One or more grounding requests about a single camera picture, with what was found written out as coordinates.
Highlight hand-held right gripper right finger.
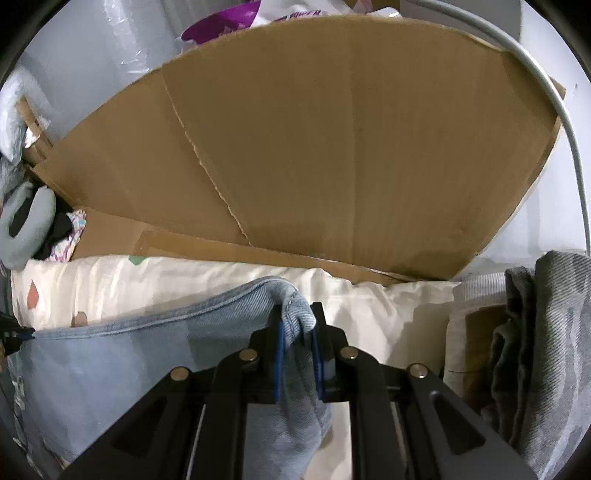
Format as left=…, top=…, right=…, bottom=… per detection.
left=310, top=302, right=539, bottom=480

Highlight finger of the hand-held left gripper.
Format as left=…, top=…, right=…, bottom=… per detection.
left=0, top=311, right=35, bottom=357

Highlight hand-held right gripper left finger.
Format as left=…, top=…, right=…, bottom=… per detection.
left=60, top=305, right=284, bottom=480

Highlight light blue denim pants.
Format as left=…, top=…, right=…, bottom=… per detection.
left=7, top=276, right=333, bottom=480

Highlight cream bear print blanket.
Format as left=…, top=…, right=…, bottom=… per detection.
left=11, top=256, right=462, bottom=480

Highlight black cloth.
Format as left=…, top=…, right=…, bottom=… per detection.
left=34, top=210, right=75, bottom=259

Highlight grey neck pillow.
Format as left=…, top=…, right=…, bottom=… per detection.
left=0, top=182, right=57, bottom=271

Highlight white patterned cloth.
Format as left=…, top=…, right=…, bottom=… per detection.
left=51, top=210, right=88, bottom=261

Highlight white ribbed cloth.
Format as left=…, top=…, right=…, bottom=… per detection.
left=445, top=271, right=509, bottom=315

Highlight small cardboard box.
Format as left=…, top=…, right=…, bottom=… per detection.
left=16, top=95, right=56, bottom=162

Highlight white pillow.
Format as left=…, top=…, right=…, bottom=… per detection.
left=0, top=69, right=31, bottom=162

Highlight grey folded jeans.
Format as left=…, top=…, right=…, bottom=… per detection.
left=489, top=249, right=591, bottom=476

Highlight brown flattened cardboard sheet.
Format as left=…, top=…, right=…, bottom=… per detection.
left=28, top=11, right=568, bottom=284

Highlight grey appliance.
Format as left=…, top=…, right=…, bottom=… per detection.
left=18, top=0, right=195, bottom=139

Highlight purple white detergent bag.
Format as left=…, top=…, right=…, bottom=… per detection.
left=180, top=0, right=352, bottom=49

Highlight white cable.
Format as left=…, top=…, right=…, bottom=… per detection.
left=406, top=0, right=591, bottom=254

